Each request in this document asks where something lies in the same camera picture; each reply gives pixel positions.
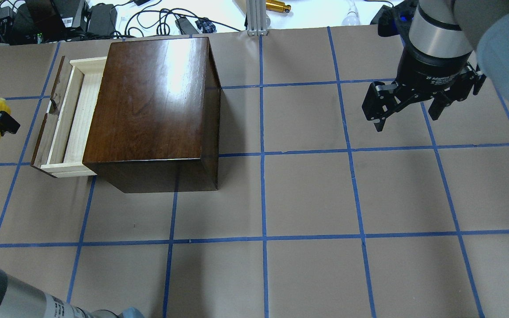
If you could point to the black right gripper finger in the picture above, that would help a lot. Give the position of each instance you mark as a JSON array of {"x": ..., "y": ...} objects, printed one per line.
[
  {"x": 383, "y": 100},
  {"x": 440, "y": 101}
]

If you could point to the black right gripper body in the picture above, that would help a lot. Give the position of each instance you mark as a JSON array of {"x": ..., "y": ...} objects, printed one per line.
[{"x": 434, "y": 70}]

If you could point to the wooden drawer with white handle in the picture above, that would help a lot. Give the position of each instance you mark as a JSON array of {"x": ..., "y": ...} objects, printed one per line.
[{"x": 62, "y": 139}]

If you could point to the dark wooden drawer cabinet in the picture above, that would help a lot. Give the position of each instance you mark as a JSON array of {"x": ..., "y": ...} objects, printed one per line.
[{"x": 156, "y": 123}]

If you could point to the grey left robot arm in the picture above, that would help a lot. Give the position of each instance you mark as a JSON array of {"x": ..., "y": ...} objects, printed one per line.
[{"x": 21, "y": 300}]

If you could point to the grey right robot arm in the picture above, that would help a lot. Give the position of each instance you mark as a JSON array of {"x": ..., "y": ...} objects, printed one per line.
[{"x": 450, "y": 47}]

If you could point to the yellow tool on desk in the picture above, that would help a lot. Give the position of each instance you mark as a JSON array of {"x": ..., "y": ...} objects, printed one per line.
[{"x": 277, "y": 6}]

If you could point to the black power adapter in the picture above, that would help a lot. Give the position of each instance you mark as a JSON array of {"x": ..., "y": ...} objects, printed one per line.
[{"x": 102, "y": 20}]

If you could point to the aluminium frame post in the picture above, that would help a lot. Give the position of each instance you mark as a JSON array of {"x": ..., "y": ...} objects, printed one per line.
[{"x": 256, "y": 17}]

